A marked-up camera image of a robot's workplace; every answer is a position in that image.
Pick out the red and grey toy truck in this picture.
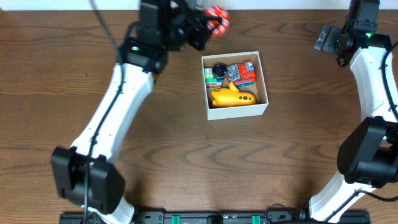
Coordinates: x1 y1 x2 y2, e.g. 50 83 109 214
226 61 256 88

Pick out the right black cable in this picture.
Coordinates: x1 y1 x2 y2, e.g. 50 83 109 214
329 40 398 218

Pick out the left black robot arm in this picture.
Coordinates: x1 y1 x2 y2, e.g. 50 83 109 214
50 0 223 223

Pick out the red polyhedral letter ball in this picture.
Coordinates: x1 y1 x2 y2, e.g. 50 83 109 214
205 5 231 39

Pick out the colourful puzzle cube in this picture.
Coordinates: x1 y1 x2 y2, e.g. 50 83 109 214
204 68 223 90

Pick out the black round wheel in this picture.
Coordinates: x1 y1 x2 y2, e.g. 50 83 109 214
211 63 228 80

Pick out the orange toy dog figure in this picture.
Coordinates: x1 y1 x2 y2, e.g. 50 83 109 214
211 82 256 108

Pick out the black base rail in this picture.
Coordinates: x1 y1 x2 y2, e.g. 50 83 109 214
59 210 371 224

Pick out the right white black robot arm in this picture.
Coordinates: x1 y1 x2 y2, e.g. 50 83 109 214
295 0 397 223

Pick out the white cardboard box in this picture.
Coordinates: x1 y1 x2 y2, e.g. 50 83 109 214
201 51 269 120

